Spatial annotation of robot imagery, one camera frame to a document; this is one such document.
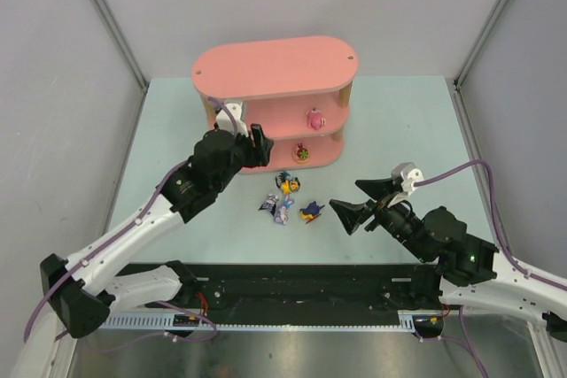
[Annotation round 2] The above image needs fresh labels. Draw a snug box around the yellow mouse navy-hood figurine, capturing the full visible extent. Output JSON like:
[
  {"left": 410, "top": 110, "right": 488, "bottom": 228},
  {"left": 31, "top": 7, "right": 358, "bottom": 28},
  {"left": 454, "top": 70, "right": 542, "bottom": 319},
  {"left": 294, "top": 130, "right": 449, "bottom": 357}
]
[{"left": 299, "top": 201, "right": 325, "bottom": 224}]

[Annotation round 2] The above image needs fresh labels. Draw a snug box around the pink bear strawberry figurine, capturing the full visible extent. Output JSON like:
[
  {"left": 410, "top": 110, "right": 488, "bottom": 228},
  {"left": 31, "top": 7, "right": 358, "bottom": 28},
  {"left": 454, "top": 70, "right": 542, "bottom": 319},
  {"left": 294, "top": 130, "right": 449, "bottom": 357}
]
[{"left": 292, "top": 143, "right": 310, "bottom": 165}]

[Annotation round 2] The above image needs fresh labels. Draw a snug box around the yellow mouse dragon-costume figurine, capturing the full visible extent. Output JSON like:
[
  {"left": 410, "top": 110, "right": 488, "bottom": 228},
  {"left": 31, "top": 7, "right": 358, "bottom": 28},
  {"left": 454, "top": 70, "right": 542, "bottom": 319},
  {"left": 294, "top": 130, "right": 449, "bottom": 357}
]
[{"left": 275, "top": 171, "right": 301, "bottom": 195}]

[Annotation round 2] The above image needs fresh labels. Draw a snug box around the black purple-bow imp figurine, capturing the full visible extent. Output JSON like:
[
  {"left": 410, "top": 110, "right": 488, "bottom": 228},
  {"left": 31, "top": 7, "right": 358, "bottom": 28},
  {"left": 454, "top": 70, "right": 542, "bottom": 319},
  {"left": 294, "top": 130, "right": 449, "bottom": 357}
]
[{"left": 259, "top": 194, "right": 280, "bottom": 216}]

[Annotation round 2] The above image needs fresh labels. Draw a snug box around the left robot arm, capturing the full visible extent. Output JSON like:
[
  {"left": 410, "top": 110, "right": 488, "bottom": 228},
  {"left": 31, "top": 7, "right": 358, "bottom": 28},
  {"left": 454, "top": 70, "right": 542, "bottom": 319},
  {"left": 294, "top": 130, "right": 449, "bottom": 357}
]
[{"left": 40, "top": 124, "right": 274, "bottom": 339}]

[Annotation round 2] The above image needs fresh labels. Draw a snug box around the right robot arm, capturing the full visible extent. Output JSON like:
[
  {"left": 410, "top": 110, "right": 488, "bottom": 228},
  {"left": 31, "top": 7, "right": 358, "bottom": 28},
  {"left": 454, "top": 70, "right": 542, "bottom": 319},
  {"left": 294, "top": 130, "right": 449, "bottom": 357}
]
[{"left": 329, "top": 179, "right": 566, "bottom": 342}]

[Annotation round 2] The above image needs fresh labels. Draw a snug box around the pink three-tier shelf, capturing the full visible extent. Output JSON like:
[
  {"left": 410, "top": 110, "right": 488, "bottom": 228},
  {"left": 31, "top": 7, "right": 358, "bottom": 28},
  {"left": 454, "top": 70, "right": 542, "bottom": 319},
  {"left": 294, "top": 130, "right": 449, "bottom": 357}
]
[{"left": 192, "top": 35, "right": 359, "bottom": 172}]

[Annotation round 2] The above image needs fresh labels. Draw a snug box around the purple bunny figurine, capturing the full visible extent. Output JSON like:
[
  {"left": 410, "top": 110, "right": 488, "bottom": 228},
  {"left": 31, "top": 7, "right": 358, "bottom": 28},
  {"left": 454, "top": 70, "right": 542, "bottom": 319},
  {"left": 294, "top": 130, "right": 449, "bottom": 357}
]
[{"left": 274, "top": 198, "right": 294, "bottom": 226}]

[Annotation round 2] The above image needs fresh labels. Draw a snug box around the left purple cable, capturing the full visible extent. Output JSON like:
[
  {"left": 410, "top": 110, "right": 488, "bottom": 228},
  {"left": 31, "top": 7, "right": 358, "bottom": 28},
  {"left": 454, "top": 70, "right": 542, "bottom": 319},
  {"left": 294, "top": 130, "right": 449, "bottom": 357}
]
[{"left": 22, "top": 96, "right": 236, "bottom": 355}]

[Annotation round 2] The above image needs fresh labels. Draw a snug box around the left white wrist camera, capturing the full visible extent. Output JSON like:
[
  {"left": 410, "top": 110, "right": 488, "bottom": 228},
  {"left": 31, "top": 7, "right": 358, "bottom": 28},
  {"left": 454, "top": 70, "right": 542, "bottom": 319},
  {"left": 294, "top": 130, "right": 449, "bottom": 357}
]
[{"left": 216, "top": 102, "right": 248, "bottom": 136}]

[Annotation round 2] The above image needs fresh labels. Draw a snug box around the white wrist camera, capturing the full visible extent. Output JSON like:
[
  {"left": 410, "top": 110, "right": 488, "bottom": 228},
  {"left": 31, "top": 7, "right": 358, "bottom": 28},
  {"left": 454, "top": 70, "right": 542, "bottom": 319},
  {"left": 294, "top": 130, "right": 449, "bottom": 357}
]
[
  {"left": 391, "top": 162, "right": 424, "bottom": 196},
  {"left": 216, "top": 102, "right": 248, "bottom": 136}
]

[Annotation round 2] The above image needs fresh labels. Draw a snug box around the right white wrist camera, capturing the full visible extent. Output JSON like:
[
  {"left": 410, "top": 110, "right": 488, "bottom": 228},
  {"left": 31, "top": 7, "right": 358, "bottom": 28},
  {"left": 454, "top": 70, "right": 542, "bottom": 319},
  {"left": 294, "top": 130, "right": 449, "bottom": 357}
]
[{"left": 391, "top": 162, "right": 424, "bottom": 196}]

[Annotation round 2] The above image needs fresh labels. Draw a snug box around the grey slotted cable duct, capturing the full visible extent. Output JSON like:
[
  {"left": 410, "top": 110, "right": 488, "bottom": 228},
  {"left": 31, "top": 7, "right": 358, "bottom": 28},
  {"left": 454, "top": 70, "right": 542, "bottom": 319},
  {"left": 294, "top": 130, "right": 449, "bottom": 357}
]
[{"left": 100, "top": 310, "right": 443, "bottom": 332}]

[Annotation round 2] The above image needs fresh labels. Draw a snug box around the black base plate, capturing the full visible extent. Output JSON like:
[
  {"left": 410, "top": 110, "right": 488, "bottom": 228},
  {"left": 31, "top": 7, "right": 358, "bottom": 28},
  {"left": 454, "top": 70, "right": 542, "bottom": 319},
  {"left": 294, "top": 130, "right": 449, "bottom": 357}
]
[{"left": 90, "top": 262, "right": 517, "bottom": 313}]

